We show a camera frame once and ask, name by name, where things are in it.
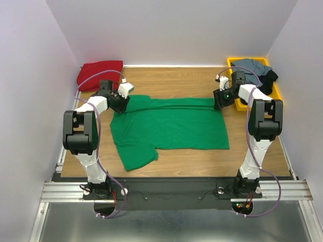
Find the aluminium frame rail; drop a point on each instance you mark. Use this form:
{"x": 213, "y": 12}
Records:
{"x": 291, "y": 190}

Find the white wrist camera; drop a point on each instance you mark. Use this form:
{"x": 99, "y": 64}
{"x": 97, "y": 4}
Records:
{"x": 223, "y": 82}
{"x": 125, "y": 88}

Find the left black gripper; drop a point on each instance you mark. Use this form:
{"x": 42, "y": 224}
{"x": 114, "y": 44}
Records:
{"x": 122, "y": 107}

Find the black t shirt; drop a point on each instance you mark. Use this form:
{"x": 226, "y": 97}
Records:
{"x": 267, "y": 82}

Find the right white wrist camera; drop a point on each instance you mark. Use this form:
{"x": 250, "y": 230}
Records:
{"x": 223, "y": 82}

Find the yellow plastic bin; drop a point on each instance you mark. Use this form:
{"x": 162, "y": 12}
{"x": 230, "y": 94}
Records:
{"x": 241, "y": 105}

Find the grey blue t shirt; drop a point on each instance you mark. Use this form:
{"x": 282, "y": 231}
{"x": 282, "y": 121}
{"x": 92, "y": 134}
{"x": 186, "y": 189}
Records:
{"x": 253, "y": 66}

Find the folded red t shirt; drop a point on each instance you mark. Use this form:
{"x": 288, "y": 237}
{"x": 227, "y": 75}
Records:
{"x": 91, "y": 74}

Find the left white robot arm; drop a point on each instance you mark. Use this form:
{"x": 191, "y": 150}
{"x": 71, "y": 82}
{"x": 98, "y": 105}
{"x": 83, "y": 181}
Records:
{"x": 81, "y": 134}

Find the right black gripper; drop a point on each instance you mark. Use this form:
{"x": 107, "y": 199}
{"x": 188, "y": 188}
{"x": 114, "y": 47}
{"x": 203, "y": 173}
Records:
{"x": 218, "y": 94}

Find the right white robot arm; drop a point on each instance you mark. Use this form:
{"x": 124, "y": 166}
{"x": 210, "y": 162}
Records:
{"x": 264, "y": 122}

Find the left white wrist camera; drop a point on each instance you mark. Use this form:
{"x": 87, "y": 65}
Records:
{"x": 125, "y": 88}

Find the green t shirt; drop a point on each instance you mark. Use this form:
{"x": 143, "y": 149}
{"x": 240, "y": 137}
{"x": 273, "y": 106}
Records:
{"x": 150, "y": 124}

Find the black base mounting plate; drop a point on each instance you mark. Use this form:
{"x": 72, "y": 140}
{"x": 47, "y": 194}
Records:
{"x": 139, "y": 194}

